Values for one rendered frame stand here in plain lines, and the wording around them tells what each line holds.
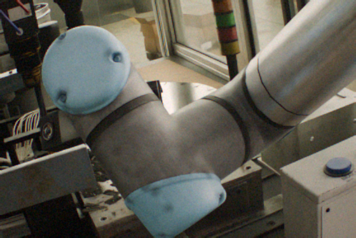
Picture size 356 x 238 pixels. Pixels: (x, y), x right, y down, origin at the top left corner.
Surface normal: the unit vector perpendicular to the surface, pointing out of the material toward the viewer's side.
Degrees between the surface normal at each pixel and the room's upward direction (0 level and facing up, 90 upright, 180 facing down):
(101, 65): 56
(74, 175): 90
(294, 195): 90
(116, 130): 61
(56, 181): 90
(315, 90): 124
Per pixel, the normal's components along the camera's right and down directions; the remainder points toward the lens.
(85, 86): -0.07, -0.20
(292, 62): -0.76, 0.32
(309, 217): -0.91, 0.29
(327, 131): 0.37, 0.29
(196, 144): 0.43, -0.41
